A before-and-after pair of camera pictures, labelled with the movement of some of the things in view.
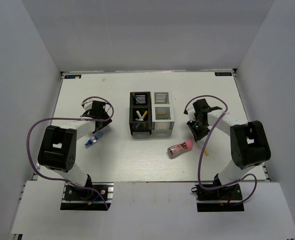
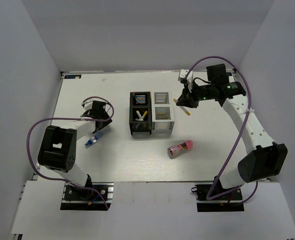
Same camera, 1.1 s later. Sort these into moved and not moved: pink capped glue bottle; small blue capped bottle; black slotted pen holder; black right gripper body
Moved: black right gripper body
Not moved: black slotted pen holder; small blue capped bottle; pink capped glue bottle
